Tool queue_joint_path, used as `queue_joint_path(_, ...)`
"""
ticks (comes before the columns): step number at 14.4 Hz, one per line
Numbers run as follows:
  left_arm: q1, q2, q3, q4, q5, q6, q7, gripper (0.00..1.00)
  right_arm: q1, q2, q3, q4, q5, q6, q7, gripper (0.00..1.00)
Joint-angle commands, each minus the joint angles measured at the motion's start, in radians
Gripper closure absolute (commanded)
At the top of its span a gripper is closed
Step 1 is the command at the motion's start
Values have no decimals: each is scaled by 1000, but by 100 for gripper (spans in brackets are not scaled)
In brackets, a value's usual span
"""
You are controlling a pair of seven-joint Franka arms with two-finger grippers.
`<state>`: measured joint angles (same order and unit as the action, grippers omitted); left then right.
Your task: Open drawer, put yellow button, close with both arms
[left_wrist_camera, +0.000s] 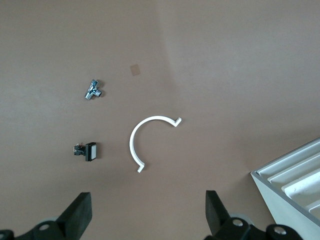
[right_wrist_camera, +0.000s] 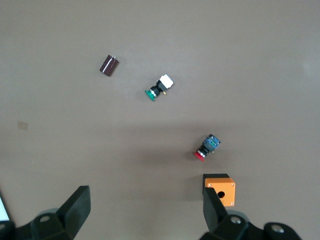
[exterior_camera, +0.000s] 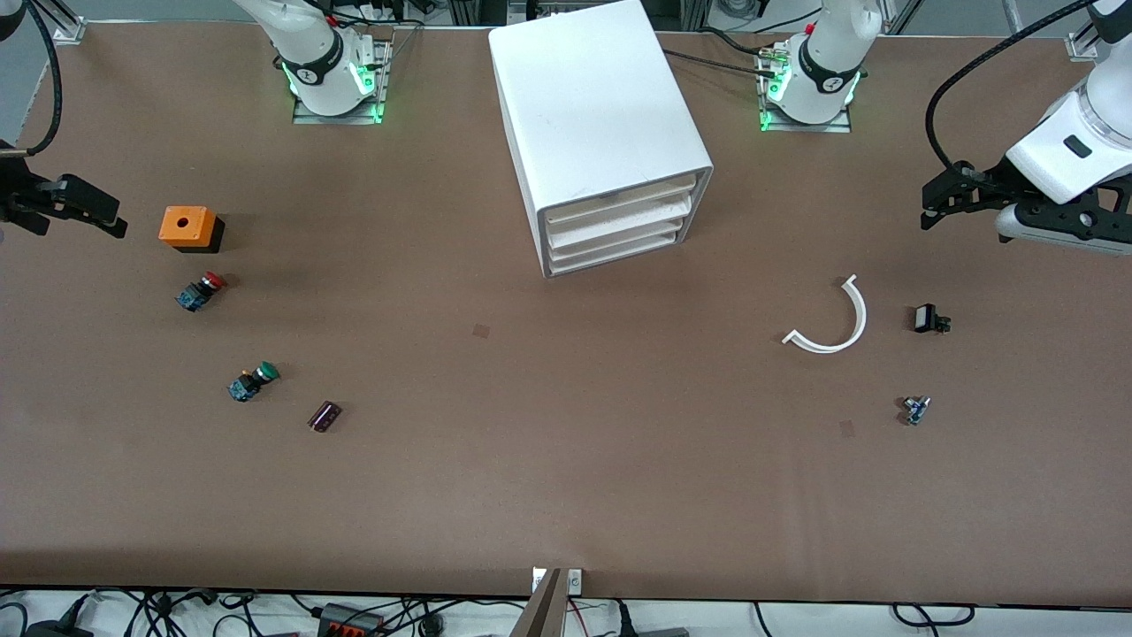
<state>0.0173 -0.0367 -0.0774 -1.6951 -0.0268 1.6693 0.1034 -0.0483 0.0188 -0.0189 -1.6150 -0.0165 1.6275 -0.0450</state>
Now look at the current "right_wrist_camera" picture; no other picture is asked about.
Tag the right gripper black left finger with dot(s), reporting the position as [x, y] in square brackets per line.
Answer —
[75, 207]

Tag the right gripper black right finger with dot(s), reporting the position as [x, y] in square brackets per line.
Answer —
[212, 212]

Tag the white drawer cabinet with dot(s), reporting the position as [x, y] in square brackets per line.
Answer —
[3, 207]

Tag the dark brown cylindrical capacitor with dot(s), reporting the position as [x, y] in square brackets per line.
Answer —
[109, 65]

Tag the orange button enclosure box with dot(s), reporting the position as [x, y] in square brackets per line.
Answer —
[225, 186]

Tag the red push button switch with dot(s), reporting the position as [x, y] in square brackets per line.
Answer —
[206, 148]

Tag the green push button switch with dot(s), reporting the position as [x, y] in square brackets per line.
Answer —
[161, 86]

